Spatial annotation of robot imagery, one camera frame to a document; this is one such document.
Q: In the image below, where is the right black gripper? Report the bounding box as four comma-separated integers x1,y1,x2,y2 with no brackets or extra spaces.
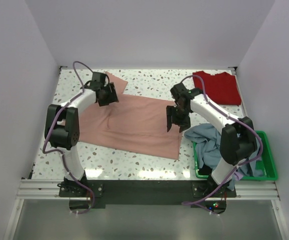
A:
166,104,191,133

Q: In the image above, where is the pink t shirt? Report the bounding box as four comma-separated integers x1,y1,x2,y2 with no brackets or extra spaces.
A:
79,74,182,160

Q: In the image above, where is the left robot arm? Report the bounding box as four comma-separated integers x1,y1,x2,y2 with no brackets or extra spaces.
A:
42,72,119,199

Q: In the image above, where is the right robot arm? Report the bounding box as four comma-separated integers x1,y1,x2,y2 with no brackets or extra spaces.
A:
166,82,258,197

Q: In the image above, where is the blue grey t shirt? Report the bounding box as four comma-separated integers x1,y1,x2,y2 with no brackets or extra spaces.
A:
184,123,263,191

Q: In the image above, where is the folded red t shirt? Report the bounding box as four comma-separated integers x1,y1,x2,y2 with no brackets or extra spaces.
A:
193,71,242,106

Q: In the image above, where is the black garment in bin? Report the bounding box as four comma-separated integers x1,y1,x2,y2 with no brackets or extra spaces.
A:
198,164,212,176

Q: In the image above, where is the lavender garment in bin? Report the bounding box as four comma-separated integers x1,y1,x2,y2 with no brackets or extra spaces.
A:
232,171,244,181

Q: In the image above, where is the green plastic bin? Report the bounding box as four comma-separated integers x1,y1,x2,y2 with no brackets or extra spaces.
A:
192,130,278,181

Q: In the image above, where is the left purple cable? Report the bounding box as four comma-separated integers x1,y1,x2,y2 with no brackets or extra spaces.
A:
42,60,97,215

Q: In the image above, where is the aluminium frame rail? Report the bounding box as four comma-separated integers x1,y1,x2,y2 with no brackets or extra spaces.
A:
3,179,289,240

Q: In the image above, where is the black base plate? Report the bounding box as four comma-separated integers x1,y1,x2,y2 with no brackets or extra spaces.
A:
57,179,237,214

